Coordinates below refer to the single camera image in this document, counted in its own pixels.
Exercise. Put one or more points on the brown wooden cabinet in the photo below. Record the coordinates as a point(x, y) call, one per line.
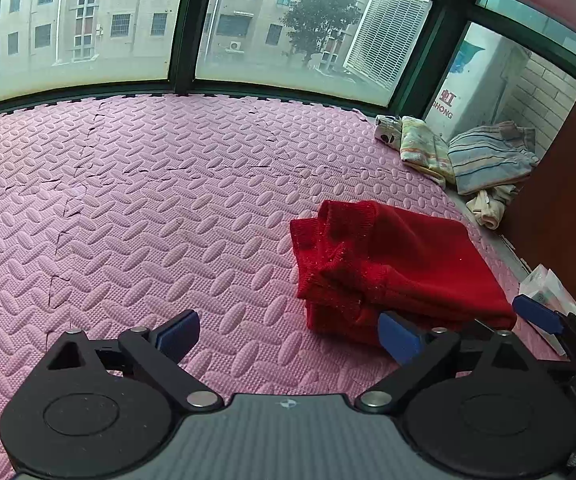
point(568, 185)

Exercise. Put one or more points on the beige apartment building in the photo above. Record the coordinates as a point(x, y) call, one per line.
point(92, 10)

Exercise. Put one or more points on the pink foam floor mat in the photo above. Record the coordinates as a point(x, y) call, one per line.
point(167, 200)

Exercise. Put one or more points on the blue striped cloth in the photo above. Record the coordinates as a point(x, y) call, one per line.
point(493, 160)

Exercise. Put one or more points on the dark green window frame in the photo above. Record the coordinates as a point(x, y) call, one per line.
point(185, 25)

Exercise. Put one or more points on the white printed appliance casing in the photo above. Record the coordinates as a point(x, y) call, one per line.
point(473, 80)

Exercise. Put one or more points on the cream cloth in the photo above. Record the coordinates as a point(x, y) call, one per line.
point(490, 207)

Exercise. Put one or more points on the red pants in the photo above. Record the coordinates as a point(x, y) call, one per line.
point(408, 260)

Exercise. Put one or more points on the green tree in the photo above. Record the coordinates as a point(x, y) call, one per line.
point(320, 20)

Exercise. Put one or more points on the clear plastic packet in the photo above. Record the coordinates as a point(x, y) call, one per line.
point(543, 285)

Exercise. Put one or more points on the white spotted cloth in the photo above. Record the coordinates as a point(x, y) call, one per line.
point(387, 132)

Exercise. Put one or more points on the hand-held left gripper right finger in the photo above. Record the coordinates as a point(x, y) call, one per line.
point(398, 337)

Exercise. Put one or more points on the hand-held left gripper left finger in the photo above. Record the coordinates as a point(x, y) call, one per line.
point(177, 332)

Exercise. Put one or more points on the white louvred air conditioner unit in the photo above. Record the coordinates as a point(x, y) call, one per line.
point(388, 35)

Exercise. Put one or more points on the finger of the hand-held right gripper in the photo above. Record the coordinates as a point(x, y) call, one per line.
point(538, 312)

